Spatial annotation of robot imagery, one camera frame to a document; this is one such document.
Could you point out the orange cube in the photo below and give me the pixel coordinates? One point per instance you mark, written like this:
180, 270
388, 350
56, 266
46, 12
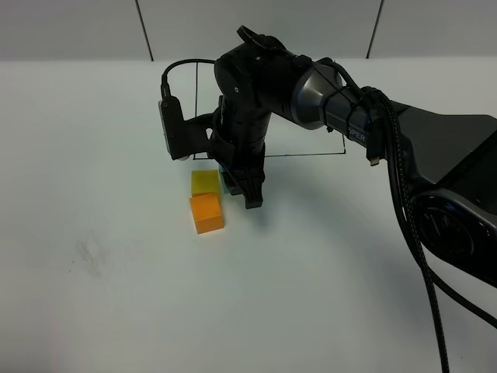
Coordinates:
207, 212

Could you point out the blue cube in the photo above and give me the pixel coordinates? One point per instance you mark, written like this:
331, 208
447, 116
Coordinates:
228, 184

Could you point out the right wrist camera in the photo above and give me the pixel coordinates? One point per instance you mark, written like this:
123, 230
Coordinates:
172, 121

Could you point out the yellow cube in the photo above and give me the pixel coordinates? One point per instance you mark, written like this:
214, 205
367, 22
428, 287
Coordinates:
204, 181

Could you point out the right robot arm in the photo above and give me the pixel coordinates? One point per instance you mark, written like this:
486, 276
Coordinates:
446, 163

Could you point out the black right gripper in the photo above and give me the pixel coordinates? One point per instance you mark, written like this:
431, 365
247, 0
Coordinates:
234, 135

